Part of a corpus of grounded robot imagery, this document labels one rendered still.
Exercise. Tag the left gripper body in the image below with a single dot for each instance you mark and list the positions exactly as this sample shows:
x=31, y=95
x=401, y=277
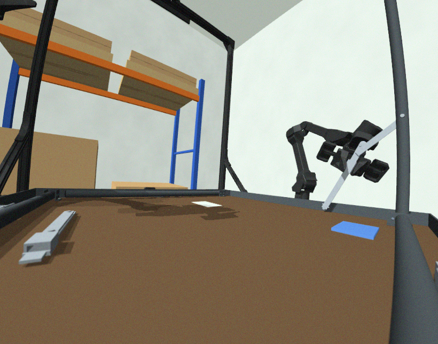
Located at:
x=374, y=172

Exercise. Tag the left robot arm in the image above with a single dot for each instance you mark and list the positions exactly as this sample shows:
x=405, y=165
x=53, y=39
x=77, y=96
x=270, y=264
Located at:
x=306, y=181

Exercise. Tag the flat blue rectangular block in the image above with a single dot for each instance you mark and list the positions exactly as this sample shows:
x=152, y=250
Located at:
x=355, y=229

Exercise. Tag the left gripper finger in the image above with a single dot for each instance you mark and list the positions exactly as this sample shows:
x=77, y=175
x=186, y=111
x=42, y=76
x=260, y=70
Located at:
x=340, y=160
x=361, y=167

